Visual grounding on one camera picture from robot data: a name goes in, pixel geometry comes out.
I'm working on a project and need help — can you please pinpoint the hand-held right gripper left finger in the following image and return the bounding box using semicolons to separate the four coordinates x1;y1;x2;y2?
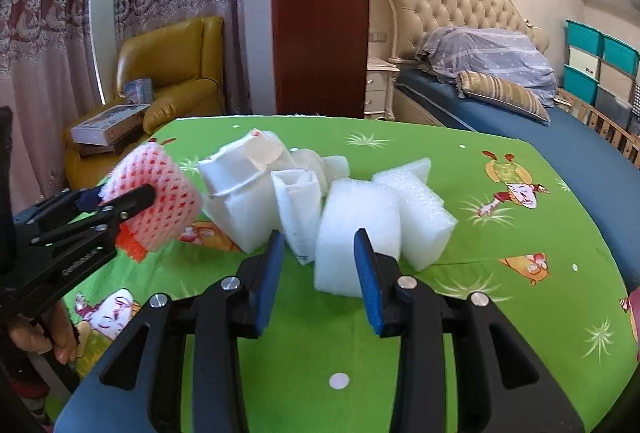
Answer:
54;230;287;433

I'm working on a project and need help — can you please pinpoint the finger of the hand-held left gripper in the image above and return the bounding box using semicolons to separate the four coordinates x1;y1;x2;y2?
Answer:
29;184;157;265
14;187;102;240

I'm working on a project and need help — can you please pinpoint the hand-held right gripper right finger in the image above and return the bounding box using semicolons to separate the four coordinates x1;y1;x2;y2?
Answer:
353;228;587;433

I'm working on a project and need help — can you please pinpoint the pink foam fruit net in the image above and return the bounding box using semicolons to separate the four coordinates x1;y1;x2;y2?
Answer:
100;140;203;251

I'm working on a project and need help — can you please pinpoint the white foam sheet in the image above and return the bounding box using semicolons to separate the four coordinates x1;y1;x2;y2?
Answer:
372;157;457;271
314;178;401;299

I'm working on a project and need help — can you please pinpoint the person's left hand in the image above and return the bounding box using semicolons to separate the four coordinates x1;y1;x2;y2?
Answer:
7;308;78;364

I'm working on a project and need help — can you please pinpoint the orange foam fruit net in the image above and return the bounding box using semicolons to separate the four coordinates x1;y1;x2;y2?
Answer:
116;228;151;261

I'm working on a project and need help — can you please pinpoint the flat brown box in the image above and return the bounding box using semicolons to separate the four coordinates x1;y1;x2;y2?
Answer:
77;133;143;157

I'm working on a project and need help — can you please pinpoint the flat white cardboard box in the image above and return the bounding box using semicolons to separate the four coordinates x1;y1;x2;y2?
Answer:
71;104;151;145

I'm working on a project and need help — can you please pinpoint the crumpled white paper carton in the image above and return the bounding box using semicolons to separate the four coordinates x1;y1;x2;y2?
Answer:
198;130;296;253

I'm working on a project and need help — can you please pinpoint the green printed tablecloth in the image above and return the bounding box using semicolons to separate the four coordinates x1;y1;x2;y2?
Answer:
50;113;640;433

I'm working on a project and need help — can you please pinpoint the small blue white box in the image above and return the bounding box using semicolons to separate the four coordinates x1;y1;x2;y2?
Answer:
124;77;153;105

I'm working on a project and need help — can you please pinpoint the crumpled white foam wrap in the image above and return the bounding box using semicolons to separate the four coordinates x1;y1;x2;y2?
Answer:
292;148;350;194

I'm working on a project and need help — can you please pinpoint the yellow leather armchair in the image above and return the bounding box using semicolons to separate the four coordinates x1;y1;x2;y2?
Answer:
62;16;226;191

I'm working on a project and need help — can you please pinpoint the cream nightstand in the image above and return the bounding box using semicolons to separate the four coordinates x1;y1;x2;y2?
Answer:
364;57;401;120

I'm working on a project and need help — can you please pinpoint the blue bed mattress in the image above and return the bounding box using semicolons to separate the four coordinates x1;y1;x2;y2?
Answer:
397;68;640;294

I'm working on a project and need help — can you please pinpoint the striped bolster pillow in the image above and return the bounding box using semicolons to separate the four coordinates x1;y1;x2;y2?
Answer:
455;70;551;126

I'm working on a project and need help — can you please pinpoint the blue-grey striped duvet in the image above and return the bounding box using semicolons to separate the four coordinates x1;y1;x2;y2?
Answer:
416;26;558;109

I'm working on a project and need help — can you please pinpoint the teal storage box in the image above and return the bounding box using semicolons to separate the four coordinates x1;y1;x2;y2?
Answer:
602;34;640;76
566;19;605;56
563;64;600;106

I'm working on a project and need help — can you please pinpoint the beige tufted headboard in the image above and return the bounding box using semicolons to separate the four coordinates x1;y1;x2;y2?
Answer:
384;0;550;64

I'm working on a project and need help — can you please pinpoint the grey clear storage box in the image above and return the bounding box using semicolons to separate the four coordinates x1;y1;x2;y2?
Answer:
594;86;633;129

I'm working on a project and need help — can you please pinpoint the white storage box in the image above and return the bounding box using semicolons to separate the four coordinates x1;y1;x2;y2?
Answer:
569;46;602;79

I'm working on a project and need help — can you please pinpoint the beige storage box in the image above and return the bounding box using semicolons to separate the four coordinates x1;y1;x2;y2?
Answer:
597;60;638;101

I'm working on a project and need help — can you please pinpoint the red-brown wooden wall panel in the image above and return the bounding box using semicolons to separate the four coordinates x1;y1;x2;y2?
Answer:
271;0;370;119

